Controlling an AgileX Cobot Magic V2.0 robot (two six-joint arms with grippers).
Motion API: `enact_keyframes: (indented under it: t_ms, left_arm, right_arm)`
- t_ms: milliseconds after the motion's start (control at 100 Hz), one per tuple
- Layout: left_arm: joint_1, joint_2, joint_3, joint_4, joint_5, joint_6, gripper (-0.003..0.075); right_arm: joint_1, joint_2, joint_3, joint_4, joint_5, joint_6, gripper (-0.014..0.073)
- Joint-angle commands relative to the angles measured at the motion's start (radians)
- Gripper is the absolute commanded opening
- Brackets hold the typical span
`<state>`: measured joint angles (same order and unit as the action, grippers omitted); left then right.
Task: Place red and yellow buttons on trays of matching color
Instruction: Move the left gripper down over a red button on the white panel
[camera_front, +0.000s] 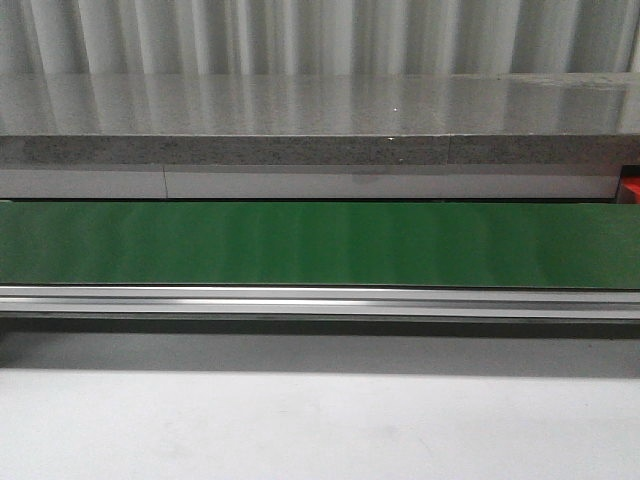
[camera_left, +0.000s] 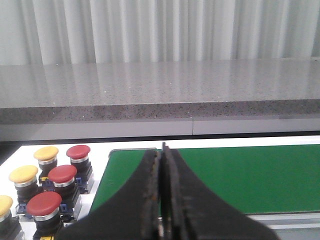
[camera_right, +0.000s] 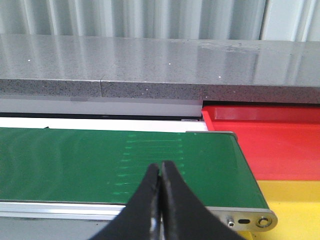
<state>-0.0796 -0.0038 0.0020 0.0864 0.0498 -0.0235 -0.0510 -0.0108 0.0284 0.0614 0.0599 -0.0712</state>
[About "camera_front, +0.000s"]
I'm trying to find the green conveyor belt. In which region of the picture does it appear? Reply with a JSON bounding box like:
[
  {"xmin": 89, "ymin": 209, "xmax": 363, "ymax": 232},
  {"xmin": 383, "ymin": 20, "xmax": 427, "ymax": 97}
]
[{"xmin": 1, "ymin": 201, "xmax": 639, "ymax": 290}]

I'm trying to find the grey granite counter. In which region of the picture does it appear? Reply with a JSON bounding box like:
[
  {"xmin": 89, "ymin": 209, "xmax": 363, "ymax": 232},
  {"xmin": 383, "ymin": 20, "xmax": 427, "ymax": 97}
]
[{"xmin": 0, "ymin": 72, "xmax": 640, "ymax": 201}]

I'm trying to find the white pleated curtain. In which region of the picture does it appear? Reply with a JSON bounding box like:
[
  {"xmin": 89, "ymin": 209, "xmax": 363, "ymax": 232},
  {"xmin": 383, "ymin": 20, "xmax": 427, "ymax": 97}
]
[{"xmin": 1, "ymin": 1, "xmax": 639, "ymax": 75}]

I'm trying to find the red plastic tray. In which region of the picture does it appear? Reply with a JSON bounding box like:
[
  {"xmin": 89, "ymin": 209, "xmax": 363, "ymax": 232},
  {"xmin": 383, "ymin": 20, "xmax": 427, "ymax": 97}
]
[{"xmin": 617, "ymin": 176, "xmax": 640, "ymax": 205}]

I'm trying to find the aluminium conveyor rail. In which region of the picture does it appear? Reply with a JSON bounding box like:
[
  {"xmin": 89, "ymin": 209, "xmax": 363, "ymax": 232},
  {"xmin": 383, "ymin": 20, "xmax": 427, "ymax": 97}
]
[{"xmin": 1, "ymin": 285, "xmax": 639, "ymax": 322}]

